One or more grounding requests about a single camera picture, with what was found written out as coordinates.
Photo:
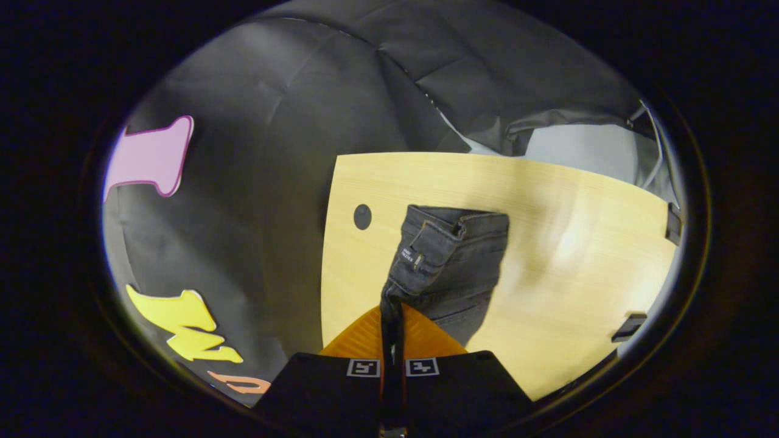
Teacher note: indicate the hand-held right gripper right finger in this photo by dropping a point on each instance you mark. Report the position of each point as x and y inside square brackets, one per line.
[462, 395]

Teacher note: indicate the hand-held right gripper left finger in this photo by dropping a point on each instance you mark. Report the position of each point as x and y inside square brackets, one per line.
[328, 395]

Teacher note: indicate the dark grey jeans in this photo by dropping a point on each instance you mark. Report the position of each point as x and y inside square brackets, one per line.
[450, 267]

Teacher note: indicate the black backdrop cloth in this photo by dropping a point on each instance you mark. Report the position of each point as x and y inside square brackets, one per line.
[255, 182]

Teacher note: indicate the black table edge bracket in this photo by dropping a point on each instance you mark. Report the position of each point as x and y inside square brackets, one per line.
[674, 224]
[630, 327]

